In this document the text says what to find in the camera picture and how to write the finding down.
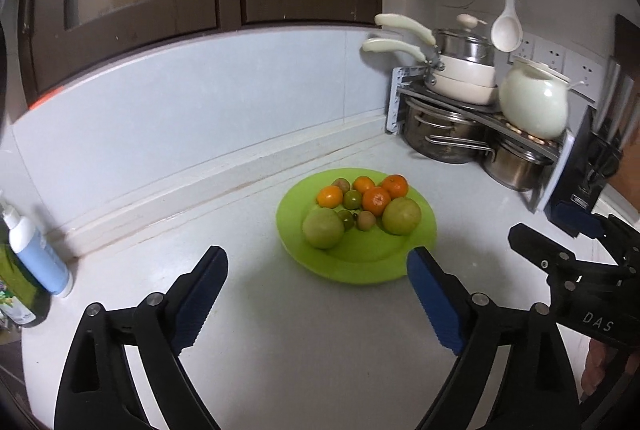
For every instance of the white ladle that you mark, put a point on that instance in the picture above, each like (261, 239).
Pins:
(506, 33)

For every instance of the steel cooking pot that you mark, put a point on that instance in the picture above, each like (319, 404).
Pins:
(515, 168)
(440, 138)

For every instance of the cream ceramic pot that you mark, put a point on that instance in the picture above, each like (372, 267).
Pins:
(532, 103)

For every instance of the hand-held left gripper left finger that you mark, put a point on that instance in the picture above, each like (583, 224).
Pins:
(200, 305)

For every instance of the person's right hand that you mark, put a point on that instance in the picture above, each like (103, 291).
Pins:
(595, 365)

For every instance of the black knife block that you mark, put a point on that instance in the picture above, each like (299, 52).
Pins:
(582, 175)

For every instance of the white wall socket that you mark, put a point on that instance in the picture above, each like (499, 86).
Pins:
(526, 49)
(549, 58)
(585, 73)

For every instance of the white and blue bottle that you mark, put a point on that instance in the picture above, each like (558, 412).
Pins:
(40, 260)

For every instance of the cream frying pan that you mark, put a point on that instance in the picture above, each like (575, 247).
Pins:
(405, 26)
(460, 93)

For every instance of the steel pot with lid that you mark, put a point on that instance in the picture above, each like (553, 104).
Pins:
(465, 45)

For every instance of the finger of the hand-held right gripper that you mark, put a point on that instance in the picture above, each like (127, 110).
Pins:
(580, 220)
(545, 250)

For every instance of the orange mandarin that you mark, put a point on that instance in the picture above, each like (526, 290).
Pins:
(394, 185)
(364, 183)
(329, 196)
(376, 201)

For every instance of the green tomato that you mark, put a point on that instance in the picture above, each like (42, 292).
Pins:
(346, 217)
(351, 199)

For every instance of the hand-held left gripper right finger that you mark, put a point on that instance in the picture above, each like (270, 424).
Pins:
(435, 305)

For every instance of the green round plate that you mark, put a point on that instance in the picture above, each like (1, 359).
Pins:
(360, 262)

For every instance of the green apple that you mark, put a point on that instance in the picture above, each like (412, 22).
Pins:
(401, 216)
(322, 228)

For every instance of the grey metal pot rack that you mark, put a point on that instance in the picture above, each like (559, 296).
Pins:
(395, 100)

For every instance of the set of kitchen knives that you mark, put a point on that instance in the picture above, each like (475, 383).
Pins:
(620, 100)

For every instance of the green dish soap bottle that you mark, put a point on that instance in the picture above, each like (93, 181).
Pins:
(20, 295)

